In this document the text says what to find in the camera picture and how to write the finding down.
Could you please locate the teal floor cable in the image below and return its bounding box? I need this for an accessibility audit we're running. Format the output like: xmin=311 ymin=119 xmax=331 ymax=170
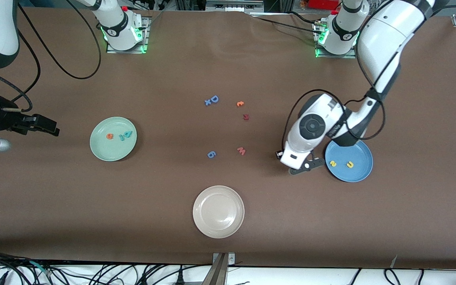
xmin=28 ymin=260 xmax=52 ymax=276

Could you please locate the brown table cover sheet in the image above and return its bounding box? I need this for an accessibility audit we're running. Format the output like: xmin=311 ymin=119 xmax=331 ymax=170
xmin=0 ymin=6 xmax=456 ymax=270

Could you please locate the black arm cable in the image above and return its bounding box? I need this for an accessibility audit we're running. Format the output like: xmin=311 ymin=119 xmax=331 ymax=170
xmin=0 ymin=0 xmax=102 ymax=112
xmin=281 ymin=0 xmax=438 ymax=151

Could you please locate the blue plate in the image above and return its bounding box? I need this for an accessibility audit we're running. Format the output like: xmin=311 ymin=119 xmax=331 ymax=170
xmin=325 ymin=139 xmax=374 ymax=183

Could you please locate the light green plate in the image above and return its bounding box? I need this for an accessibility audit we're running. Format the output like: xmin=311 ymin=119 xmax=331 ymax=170
xmin=89 ymin=116 xmax=138 ymax=162

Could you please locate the metal table edge bracket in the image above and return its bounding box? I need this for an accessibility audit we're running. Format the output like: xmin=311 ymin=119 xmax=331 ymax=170
xmin=202 ymin=253 xmax=236 ymax=285

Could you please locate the black base power cable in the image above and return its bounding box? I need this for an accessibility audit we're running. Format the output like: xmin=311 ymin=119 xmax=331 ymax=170
xmin=252 ymin=16 xmax=320 ymax=33

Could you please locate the aluminium frame rail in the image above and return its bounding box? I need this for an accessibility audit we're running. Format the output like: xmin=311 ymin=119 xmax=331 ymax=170
xmin=206 ymin=0 xmax=264 ymax=12

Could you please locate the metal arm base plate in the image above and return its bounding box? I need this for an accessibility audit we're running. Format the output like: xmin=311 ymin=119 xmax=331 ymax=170
xmin=106 ymin=17 xmax=150 ymax=54
xmin=314 ymin=22 xmax=357 ymax=59

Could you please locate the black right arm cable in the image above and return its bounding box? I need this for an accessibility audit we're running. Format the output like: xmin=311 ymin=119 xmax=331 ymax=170
xmin=0 ymin=0 xmax=102 ymax=112

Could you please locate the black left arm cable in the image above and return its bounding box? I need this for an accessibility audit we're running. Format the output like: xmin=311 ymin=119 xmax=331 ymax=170
xmin=281 ymin=0 xmax=438 ymax=151

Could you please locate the black floor cable loop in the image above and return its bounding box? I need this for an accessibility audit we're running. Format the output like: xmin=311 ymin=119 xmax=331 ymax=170
xmin=384 ymin=268 xmax=402 ymax=285

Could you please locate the red box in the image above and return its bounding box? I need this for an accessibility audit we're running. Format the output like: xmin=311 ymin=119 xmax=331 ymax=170
xmin=308 ymin=0 xmax=340 ymax=10

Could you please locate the beige plate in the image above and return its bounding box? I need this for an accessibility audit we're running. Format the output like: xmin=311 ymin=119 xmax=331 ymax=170
xmin=192 ymin=185 xmax=245 ymax=239

